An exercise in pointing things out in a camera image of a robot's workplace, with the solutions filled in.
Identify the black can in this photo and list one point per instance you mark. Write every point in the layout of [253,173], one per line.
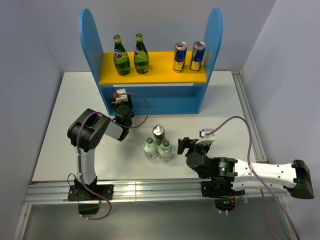
[159,134]

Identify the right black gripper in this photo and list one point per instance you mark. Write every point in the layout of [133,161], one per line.
[183,143]

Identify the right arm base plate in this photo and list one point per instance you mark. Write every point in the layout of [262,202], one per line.
[219,189]

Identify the blue and yellow wooden shelf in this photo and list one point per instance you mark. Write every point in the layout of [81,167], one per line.
[166,91]

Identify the green glass bottle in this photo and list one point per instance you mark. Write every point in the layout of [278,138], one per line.
[141,57]
[120,57]

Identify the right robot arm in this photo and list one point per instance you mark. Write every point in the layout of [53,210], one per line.
[225,177]

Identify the aluminium front rail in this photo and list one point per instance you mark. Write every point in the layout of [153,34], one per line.
[46,193]

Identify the aluminium right side rail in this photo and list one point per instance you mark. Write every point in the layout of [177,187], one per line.
[257,145]

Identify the red bull can right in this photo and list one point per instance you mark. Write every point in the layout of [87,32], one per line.
[197,54]

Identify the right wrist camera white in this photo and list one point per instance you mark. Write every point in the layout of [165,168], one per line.
[206,137]

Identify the red bull can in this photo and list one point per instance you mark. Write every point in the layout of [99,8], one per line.
[180,53]
[197,54]

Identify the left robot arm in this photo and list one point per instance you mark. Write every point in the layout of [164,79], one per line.
[85,134]

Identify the clear water bottle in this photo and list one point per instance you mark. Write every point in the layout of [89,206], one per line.
[165,151]
[150,148]

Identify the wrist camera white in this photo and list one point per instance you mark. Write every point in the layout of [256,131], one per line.
[206,137]
[120,96]

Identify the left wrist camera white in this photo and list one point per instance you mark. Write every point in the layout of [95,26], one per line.
[120,96]

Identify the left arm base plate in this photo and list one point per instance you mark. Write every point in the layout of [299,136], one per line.
[77,193]

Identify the aluminium rail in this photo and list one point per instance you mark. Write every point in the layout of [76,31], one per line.
[257,145]
[46,193]

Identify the red bull can left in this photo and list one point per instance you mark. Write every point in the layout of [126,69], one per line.
[180,53]

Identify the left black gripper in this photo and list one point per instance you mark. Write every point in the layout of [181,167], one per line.
[114,106]

